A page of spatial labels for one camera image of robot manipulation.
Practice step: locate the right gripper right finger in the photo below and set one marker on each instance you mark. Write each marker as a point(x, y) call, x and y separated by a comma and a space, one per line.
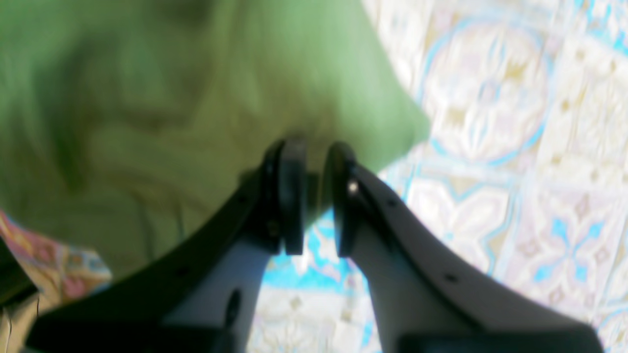
point(426, 299)

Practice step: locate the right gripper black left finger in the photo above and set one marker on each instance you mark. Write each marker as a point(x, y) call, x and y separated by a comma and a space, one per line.
point(199, 298)

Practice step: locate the patterned tile tablecloth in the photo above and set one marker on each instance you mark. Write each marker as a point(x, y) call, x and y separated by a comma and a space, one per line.
point(524, 177)

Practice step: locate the olive green t-shirt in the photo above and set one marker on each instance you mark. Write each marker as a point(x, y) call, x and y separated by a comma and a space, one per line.
point(125, 124)

